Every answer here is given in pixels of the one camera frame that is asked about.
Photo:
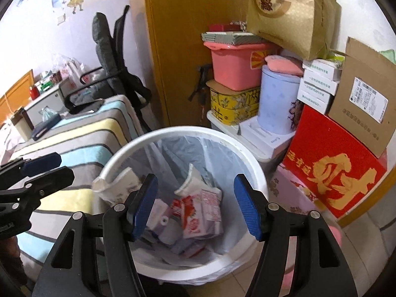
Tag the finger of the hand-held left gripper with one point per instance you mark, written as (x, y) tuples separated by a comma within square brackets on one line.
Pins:
[(40, 162), (52, 181)]

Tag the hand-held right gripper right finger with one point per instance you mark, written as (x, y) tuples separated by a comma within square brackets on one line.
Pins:
[(247, 207)]

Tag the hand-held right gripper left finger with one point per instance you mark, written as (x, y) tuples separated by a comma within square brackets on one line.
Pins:
[(145, 207)]

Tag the purple milk carton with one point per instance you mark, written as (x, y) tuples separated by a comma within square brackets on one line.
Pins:
[(156, 212)]

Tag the patterned paper cup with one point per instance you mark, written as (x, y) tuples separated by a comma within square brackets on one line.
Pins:
[(117, 188)]

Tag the white trash can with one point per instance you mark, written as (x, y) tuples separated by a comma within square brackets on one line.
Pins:
[(241, 161)]

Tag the strawberry milk carton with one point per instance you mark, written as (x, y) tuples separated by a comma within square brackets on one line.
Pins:
[(201, 213)]

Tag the crushed white paper cup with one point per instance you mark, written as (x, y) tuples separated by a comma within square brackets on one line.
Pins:
[(188, 182)]

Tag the dark blue glasses case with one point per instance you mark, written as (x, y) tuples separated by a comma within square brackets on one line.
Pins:
[(46, 126)]

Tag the pink blanket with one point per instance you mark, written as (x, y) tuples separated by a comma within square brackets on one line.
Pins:
[(6, 142)]

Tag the pink floral box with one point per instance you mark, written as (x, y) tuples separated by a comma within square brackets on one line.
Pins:
[(287, 188)]

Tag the white nightstand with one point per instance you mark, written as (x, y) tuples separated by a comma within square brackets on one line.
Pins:
[(43, 105)]

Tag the striped tablecloth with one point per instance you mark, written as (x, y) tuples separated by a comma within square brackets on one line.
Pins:
[(92, 136)]

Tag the red jar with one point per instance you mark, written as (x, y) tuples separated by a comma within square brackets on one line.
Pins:
[(34, 92)]

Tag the wooden headboard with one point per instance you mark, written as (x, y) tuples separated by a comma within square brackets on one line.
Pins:
[(18, 96)]

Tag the white flat box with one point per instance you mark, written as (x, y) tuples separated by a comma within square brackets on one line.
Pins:
[(266, 136)]

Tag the stack of green white boxes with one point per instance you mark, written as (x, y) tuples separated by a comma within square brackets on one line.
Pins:
[(49, 82)]

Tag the white storage bin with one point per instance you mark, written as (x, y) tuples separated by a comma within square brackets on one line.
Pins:
[(222, 123)]

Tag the white red plastic bag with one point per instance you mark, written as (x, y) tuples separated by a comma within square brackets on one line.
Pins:
[(72, 71)]

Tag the red box gold print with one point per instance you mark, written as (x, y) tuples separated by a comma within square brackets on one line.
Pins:
[(324, 148)]

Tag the yellow patterned box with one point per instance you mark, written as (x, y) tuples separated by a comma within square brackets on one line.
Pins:
[(235, 105)]

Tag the light blue cylindrical container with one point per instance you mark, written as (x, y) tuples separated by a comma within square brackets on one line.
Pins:
[(275, 105)]

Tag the black office chair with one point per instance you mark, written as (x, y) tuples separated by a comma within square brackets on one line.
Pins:
[(136, 99)]

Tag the small white box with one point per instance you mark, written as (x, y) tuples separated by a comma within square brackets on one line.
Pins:
[(320, 76), (318, 88), (315, 102), (321, 65)]

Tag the grey cushioned armchair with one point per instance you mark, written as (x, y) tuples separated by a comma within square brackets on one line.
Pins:
[(103, 49)]

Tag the black handheld tool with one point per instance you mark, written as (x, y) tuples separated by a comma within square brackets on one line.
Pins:
[(202, 77)]

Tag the pink plastic bin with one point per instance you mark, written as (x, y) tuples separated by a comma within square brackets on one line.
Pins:
[(235, 68)]

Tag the pink round lid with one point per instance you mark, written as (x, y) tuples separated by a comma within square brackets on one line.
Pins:
[(284, 65)]

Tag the wooden wardrobe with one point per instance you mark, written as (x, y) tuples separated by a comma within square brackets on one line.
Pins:
[(173, 52)]

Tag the striped flat gift box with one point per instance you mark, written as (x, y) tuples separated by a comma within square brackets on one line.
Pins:
[(229, 38)]

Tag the brown cardboard box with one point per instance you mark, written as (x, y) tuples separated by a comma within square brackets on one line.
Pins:
[(362, 77)]

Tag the red flat box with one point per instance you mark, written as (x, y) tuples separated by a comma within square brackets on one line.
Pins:
[(222, 27)]

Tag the gold paper bag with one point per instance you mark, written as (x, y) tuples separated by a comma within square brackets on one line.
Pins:
[(294, 21)]

